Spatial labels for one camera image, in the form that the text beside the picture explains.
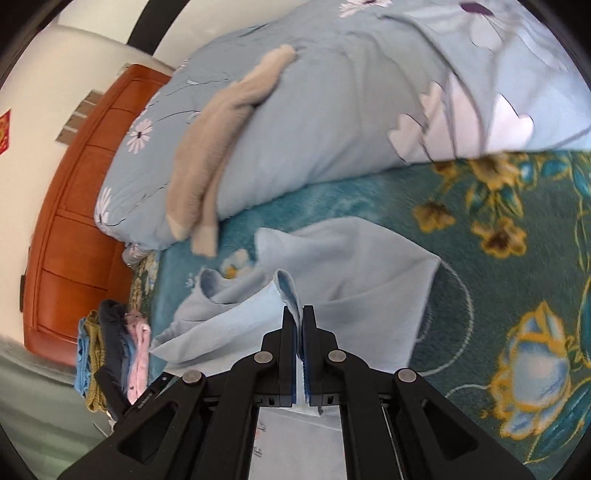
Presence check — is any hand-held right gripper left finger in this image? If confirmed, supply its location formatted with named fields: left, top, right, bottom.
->
left=58, top=305, right=298, bottom=480

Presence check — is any blue floral duvet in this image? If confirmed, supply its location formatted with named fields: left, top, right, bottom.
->
left=95, top=0, right=591, bottom=250

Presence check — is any beige fuzzy sweater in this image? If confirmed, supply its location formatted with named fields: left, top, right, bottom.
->
left=166, top=44, right=296, bottom=257

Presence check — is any teal floral blanket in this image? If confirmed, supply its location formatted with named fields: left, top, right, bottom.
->
left=129, top=150, right=591, bottom=467

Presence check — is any wall switch panel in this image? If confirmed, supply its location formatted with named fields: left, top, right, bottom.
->
left=55, top=90, right=102, bottom=144

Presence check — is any blue folded garment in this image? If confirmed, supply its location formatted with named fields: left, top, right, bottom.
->
left=76, top=318, right=100, bottom=398

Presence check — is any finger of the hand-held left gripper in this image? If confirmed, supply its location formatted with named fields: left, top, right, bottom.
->
left=95, top=367, right=129, bottom=421

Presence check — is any white wardrobe with black stripe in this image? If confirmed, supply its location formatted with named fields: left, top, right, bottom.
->
left=127, top=0, right=259, bottom=72

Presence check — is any dark grey folded garment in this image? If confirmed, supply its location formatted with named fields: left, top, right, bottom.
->
left=99, top=300, right=132, bottom=393

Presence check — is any grey floral pillow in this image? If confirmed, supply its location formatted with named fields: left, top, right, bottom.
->
left=122, top=242, right=160, bottom=266

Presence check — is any pink fleece garment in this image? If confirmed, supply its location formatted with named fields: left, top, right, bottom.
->
left=124, top=311, right=153, bottom=402

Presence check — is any light blue shirt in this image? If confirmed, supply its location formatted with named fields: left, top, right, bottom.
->
left=150, top=217, right=441, bottom=480

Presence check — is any olive green knit sweater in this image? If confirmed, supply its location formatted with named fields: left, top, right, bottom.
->
left=85, top=311, right=109, bottom=411

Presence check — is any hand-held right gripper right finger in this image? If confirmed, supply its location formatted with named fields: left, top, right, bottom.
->
left=300, top=305, right=539, bottom=480

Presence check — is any orange wooden headboard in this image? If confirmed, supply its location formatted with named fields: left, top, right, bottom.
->
left=21, top=65, right=174, bottom=367

